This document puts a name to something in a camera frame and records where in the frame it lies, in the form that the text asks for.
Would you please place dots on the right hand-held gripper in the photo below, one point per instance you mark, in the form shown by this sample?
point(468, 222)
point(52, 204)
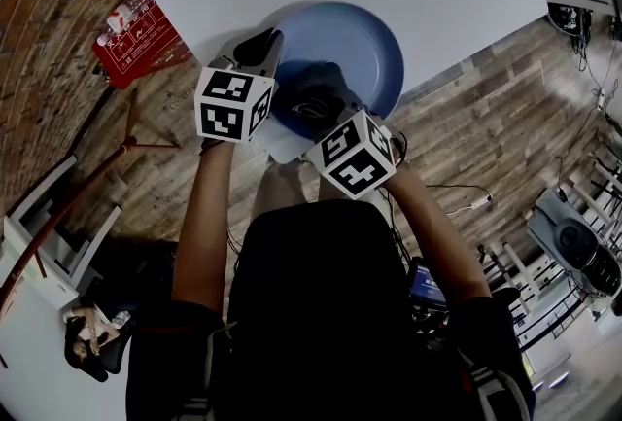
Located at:
point(357, 156)

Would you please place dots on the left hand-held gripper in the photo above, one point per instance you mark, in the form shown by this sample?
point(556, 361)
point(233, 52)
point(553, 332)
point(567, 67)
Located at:
point(228, 108)

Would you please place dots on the gray cloth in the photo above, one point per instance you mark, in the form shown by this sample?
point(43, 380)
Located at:
point(311, 76)

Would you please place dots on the big blue plate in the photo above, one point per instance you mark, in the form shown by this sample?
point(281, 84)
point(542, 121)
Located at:
point(350, 40)

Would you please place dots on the person's right forearm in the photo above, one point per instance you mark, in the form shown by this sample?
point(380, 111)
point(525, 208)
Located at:
point(432, 234)

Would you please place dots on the person's left forearm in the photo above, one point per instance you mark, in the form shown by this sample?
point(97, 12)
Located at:
point(204, 224)

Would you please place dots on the person's right leg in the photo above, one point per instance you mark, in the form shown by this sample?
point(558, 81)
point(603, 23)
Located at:
point(330, 190)

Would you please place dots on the person's leg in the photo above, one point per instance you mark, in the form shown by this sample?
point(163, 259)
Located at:
point(282, 190)
point(330, 190)

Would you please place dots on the person's left leg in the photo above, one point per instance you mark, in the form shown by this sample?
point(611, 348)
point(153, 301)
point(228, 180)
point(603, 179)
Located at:
point(282, 190)

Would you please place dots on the red fire extinguisher box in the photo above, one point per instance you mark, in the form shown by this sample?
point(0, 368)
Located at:
point(136, 49)

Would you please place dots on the white power strip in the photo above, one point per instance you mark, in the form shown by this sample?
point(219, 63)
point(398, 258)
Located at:
point(482, 202)

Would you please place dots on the black device with screen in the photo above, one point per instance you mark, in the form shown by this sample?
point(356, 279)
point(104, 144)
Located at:
point(427, 285)

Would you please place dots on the person's black shirt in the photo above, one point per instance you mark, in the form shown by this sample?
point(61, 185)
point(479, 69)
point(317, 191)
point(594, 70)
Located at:
point(321, 312)

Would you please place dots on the black round floor device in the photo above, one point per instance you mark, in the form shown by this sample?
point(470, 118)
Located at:
point(568, 18)

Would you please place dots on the black jacket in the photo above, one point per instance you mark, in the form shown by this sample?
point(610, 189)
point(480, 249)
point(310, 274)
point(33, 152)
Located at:
point(131, 273)

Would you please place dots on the gray office chair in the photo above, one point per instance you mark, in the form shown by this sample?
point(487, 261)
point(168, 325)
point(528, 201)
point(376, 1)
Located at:
point(573, 239)

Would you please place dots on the white cabinet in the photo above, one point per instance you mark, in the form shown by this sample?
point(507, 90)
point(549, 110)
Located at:
point(44, 283)

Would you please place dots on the black and beige bag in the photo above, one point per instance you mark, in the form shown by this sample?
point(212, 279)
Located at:
point(85, 341)

